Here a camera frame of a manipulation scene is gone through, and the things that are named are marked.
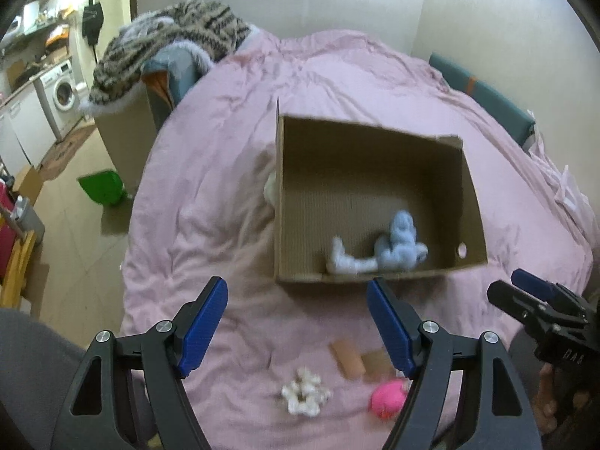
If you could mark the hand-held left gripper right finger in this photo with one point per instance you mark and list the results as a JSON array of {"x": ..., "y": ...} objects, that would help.
[{"x": 391, "y": 333}]

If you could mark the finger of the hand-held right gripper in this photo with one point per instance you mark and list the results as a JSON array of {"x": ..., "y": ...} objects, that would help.
[
  {"x": 529, "y": 281},
  {"x": 508, "y": 297}
]

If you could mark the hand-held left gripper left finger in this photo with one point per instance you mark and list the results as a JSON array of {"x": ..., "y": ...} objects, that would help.
[{"x": 204, "y": 328}]

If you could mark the brown sponge block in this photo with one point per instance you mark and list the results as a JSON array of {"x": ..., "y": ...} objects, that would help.
[{"x": 377, "y": 365}]

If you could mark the pink plush ball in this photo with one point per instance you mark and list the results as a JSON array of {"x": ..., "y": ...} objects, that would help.
[{"x": 388, "y": 398}]

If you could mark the white fluffy scrunchie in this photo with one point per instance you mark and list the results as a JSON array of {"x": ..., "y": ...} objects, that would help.
[{"x": 305, "y": 391}]

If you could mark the person's right hand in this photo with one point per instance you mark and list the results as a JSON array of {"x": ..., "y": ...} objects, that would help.
[{"x": 546, "y": 398}]

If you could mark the white fluffy sock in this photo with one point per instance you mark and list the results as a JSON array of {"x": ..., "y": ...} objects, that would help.
[{"x": 344, "y": 260}]

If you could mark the light blue plush toy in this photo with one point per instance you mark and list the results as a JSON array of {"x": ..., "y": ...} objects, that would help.
[{"x": 401, "y": 243}]

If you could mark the pink bed blanket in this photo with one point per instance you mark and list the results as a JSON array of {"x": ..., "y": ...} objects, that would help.
[{"x": 220, "y": 206}]

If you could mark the grey cloth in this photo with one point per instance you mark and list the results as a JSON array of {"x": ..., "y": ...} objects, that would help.
[{"x": 42, "y": 361}]

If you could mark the green dustpan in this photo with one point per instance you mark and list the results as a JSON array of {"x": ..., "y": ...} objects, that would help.
[{"x": 103, "y": 187}]

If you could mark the teal padded headboard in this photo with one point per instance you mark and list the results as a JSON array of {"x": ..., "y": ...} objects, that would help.
[{"x": 487, "y": 91}]

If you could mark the grey bin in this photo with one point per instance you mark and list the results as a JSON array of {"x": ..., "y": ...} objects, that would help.
[{"x": 29, "y": 218}]

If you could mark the tall cardboard box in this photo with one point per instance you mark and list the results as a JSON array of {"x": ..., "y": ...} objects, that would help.
[{"x": 126, "y": 136}]

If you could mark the red case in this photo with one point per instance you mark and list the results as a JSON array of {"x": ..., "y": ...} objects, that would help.
[{"x": 5, "y": 234}]

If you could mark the brown doormat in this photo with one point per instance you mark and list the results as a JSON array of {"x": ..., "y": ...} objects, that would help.
[{"x": 65, "y": 147}]

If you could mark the small cardboard box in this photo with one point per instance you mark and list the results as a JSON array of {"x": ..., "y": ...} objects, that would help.
[{"x": 28, "y": 183}]

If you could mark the blue and orange cushion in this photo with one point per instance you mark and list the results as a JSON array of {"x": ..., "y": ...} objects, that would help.
[{"x": 176, "y": 72}]

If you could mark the white kitchen cabinet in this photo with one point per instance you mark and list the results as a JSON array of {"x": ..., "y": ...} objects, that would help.
[{"x": 18, "y": 131}]

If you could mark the white washing machine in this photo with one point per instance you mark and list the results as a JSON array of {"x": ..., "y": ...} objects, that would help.
[{"x": 58, "y": 91}]

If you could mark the striped brown fur blanket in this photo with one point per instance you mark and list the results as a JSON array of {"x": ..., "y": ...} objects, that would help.
[{"x": 164, "y": 42}]

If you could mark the black hanging bag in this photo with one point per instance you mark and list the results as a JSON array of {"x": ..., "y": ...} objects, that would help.
[{"x": 91, "y": 18}]

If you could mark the yellow wooden frame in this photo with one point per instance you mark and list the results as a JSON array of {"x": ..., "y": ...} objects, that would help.
[{"x": 18, "y": 267}]

